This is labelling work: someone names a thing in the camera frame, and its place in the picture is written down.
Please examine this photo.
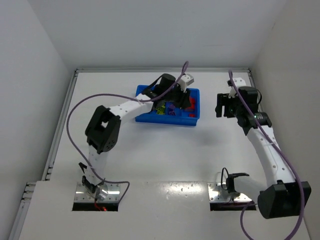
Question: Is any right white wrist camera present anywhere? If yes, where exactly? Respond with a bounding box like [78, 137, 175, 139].
[227, 77, 247, 99]

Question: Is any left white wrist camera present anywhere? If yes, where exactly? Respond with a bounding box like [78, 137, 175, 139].
[177, 74, 195, 93]

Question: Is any metal base plate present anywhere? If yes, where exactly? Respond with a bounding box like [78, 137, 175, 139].
[73, 182, 121, 204]
[207, 182, 252, 204]

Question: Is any yellow printed lego brick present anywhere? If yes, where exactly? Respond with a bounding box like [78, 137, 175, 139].
[155, 104, 166, 115]

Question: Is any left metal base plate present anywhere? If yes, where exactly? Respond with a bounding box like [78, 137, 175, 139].
[73, 182, 121, 204]

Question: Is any purple round lego brick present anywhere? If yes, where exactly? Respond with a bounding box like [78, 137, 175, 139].
[168, 105, 178, 116]

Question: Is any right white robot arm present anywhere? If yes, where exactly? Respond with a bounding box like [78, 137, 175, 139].
[215, 86, 312, 219]

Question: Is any blue compartment tray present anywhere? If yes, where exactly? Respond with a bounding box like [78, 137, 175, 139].
[135, 88, 200, 126]

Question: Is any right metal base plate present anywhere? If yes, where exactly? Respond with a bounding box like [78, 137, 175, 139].
[207, 182, 252, 204]

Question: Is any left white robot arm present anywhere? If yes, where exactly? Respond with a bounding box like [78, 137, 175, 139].
[82, 73, 194, 194]

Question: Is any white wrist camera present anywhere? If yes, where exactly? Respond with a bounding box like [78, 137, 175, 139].
[227, 77, 247, 99]
[177, 74, 195, 93]

